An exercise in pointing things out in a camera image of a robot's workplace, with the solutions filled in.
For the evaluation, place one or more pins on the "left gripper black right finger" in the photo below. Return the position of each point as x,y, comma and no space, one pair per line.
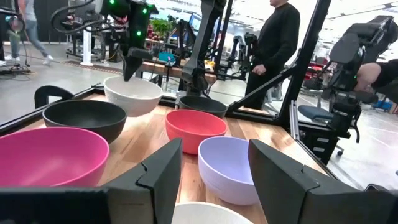
295,193

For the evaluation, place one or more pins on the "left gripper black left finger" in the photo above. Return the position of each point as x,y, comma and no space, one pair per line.
140,193

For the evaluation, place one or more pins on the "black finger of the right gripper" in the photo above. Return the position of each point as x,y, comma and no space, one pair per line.
130,70

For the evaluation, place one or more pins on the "white bowl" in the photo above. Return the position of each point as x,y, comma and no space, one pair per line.
208,214
133,96

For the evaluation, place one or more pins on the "lavender bowl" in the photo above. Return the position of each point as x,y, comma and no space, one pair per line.
227,168

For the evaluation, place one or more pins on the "black bowl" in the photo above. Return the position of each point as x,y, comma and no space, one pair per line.
202,105
84,116

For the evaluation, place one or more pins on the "orange-red bowl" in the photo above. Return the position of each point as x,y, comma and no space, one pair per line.
192,130

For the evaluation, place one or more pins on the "pinkish red bowl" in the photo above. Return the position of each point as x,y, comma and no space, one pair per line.
53,155

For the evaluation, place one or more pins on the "background black robot arm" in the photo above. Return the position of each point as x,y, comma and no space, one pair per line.
245,46

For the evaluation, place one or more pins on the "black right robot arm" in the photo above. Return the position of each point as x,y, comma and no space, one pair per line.
203,37

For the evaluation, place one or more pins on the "green plant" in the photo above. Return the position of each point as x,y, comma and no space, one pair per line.
161,26

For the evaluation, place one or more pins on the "wooden workbench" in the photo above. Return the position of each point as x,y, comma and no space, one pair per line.
174,71

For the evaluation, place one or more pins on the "black curved chair back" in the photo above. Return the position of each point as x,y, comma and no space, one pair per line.
51,91

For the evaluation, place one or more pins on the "blue office chair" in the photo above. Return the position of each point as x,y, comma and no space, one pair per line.
314,112

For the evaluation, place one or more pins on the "person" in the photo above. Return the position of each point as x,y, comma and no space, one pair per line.
276,40
31,28

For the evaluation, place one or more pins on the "white post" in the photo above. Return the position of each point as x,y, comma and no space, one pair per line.
87,46

